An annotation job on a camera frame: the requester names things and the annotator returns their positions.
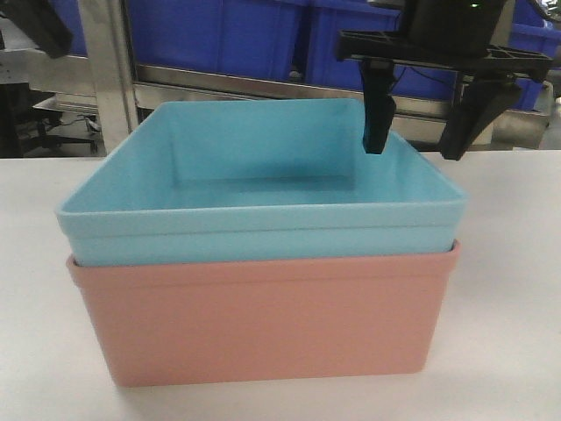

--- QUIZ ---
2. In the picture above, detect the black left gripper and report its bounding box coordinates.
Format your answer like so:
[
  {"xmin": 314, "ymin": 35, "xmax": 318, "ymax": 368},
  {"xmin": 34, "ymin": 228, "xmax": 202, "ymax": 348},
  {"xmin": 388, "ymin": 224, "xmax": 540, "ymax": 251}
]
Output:
[{"xmin": 1, "ymin": 0, "xmax": 73, "ymax": 58}]

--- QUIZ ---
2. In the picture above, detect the steel shelf rack frame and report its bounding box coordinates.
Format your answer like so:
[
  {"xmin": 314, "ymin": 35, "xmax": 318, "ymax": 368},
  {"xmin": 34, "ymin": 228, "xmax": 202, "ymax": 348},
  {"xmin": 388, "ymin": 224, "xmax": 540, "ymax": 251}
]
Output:
[{"xmin": 0, "ymin": 0, "xmax": 561, "ymax": 157}]

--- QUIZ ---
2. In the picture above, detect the tilted blue bin behind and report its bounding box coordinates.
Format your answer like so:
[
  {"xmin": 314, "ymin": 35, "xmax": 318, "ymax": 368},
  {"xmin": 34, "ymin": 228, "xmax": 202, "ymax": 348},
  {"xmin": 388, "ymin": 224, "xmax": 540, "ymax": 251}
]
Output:
[{"xmin": 503, "ymin": 0, "xmax": 561, "ymax": 111}]

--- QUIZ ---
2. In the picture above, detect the large blue bin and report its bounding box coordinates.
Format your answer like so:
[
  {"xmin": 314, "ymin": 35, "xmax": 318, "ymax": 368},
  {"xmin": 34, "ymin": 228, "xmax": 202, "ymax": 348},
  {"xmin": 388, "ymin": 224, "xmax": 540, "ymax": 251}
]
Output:
[
  {"xmin": 304, "ymin": 0, "xmax": 461, "ymax": 100},
  {"xmin": 127, "ymin": 0, "xmax": 309, "ymax": 81}
]

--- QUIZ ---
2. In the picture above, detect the black office chair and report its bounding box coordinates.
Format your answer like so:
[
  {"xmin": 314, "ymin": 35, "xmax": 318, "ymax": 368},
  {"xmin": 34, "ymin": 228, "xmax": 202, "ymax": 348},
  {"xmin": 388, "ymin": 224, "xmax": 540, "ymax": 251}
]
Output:
[{"xmin": 9, "ymin": 83, "xmax": 99, "ymax": 157}]

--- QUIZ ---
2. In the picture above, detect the pink plastic box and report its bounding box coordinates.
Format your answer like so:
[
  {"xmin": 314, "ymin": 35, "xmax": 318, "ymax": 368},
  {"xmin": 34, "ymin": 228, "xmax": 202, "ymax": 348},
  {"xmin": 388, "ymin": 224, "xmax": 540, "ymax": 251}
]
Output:
[{"xmin": 67, "ymin": 244, "xmax": 460, "ymax": 387}]

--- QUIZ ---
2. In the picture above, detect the large blue bin right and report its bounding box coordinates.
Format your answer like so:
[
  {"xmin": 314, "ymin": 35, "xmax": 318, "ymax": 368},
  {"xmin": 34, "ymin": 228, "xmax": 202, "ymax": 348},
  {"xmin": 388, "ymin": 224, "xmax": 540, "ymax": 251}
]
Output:
[{"xmin": 304, "ymin": 0, "xmax": 461, "ymax": 100}]

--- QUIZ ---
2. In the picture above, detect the large blue bin left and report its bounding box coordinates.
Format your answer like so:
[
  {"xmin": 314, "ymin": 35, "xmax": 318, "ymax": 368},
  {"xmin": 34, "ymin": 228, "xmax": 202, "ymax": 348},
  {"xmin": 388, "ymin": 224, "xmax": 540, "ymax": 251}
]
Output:
[{"xmin": 127, "ymin": 0, "xmax": 309, "ymax": 81}]

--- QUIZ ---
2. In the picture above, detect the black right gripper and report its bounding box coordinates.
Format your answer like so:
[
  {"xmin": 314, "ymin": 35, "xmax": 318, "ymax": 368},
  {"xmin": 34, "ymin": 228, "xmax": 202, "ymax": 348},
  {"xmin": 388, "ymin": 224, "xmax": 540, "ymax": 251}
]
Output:
[{"xmin": 335, "ymin": 1, "xmax": 553, "ymax": 161}]

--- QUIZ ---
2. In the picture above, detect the blue bin upper left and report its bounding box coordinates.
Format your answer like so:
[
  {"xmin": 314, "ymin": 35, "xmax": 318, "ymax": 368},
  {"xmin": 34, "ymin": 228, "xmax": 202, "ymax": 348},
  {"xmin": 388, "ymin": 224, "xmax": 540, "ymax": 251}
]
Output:
[{"xmin": 49, "ymin": 0, "xmax": 88, "ymax": 57}]

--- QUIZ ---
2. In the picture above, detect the light blue plastic box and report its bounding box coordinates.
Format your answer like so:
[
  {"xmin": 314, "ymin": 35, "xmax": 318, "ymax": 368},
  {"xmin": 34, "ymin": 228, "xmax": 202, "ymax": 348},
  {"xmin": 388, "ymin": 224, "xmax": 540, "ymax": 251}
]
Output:
[{"xmin": 56, "ymin": 99, "xmax": 467, "ymax": 267}]

